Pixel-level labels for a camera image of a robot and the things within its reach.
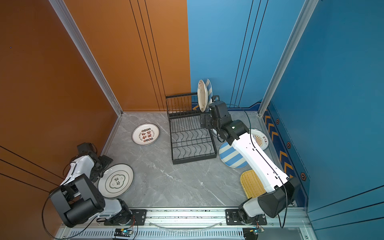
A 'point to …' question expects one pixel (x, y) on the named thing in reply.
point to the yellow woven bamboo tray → (252, 185)
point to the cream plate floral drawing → (202, 95)
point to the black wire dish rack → (190, 141)
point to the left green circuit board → (122, 232)
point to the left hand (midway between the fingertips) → (103, 166)
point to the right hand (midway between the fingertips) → (209, 116)
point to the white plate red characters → (145, 133)
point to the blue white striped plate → (209, 90)
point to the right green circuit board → (256, 230)
